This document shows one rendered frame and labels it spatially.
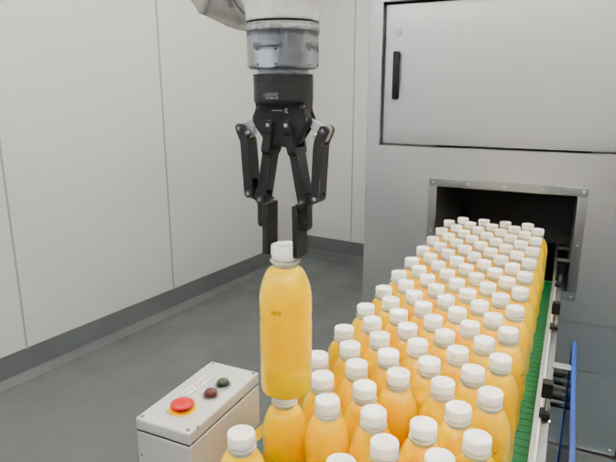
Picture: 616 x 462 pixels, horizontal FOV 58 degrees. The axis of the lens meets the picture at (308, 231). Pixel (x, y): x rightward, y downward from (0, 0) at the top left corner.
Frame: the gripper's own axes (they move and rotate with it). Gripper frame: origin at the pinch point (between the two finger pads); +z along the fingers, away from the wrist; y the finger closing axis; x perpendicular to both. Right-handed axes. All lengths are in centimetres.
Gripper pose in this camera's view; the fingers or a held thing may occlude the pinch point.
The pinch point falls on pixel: (284, 229)
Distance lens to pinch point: 75.1
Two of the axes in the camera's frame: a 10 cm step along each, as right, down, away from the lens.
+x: 4.2, -2.2, 8.8
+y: 9.1, 1.0, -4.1
